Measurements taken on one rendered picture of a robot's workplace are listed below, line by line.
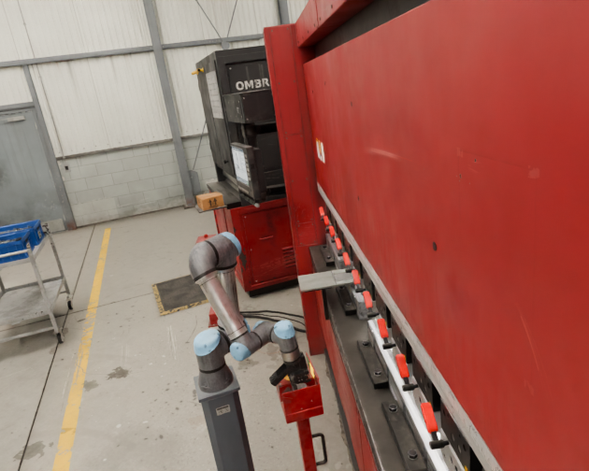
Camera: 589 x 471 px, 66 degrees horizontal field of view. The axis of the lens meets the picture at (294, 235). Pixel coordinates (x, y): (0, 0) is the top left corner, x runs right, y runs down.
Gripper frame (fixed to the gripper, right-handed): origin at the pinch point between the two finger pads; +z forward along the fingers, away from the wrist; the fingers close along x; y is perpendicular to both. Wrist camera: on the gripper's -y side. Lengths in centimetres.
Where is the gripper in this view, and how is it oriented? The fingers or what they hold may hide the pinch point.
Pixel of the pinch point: (296, 398)
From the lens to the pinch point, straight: 200.7
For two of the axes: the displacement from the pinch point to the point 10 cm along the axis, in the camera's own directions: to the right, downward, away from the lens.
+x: -2.3, -2.8, 9.3
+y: 9.5, -2.7, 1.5
